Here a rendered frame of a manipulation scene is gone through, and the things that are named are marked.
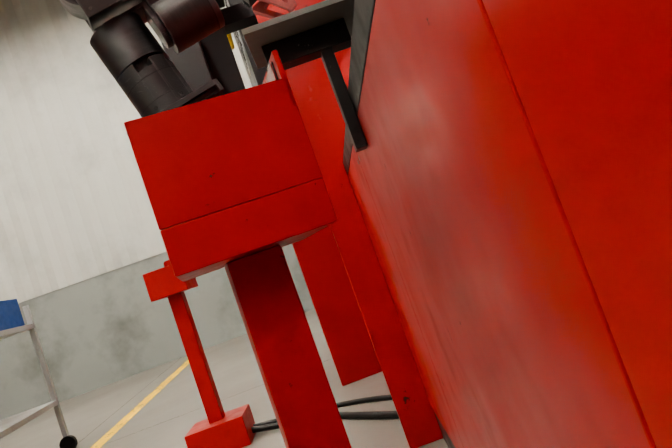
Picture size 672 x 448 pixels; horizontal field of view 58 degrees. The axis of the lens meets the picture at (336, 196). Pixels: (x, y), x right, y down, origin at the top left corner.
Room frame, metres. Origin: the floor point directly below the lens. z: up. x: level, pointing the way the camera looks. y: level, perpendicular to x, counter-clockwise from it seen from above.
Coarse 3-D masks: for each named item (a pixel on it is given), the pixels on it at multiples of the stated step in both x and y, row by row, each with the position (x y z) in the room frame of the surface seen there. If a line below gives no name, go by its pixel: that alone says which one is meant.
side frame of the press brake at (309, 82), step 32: (320, 0) 1.86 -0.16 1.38; (320, 64) 1.86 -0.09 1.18; (320, 96) 1.85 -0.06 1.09; (320, 128) 1.85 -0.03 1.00; (320, 160) 1.85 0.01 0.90; (352, 192) 1.85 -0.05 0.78; (352, 224) 1.85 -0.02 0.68; (352, 256) 1.85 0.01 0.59; (352, 288) 1.88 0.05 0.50; (384, 288) 1.85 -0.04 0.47; (384, 320) 1.85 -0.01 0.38; (384, 352) 1.85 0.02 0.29; (416, 384) 1.85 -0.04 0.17; (416, 416) 1.85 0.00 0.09
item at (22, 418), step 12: (24, 312) 3.83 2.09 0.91; (0, 336) 3.41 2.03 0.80; (36, 336) 3.83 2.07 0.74; (36, 348) 3.83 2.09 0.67; (48, 372) 3.84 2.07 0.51; (48, 384) 3.83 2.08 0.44; (36, 408) 3.74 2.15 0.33; (48, 408) 3.70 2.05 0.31; (60, 408) 3.85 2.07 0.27; (0, 420) 3.80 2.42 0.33; (12, 420) 3.52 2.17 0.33; (24, 420) 3.38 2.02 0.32; (60, 420) 3.83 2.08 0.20; (0, 432) 3.12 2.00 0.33; (60, 444) 3.82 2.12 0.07; (72, 444) 3.83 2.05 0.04
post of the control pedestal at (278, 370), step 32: (256, 256) 0.63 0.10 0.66; (256, 288) 0.63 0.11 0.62; (288, 288) 0.64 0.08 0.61; (256, 320) 0.63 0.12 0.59; (288, 320) 0.64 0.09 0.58; (256, 352) 0.63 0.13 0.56; (288, 352) 0.63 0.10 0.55; (288, 384) 0.63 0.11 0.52; (320, 384) 0.64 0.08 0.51; (288, 416) 0.63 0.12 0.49; (320, 416) 0.64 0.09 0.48
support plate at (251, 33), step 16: (336, 0) 0.92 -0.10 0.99; (352, 0) 0.93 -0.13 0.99; (288, 16) 0.91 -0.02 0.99; (304, 16) 0.92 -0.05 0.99; (320, 16) 0.95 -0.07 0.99; (336, 16) 0.97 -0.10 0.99; (352, 16) 1.00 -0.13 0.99; (256, 32) 0.92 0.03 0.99; (272, 32) 0.94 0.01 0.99; (288, 32) 0.97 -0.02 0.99; (256, 48) 0.99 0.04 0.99; (256, 64) 1.06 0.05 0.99
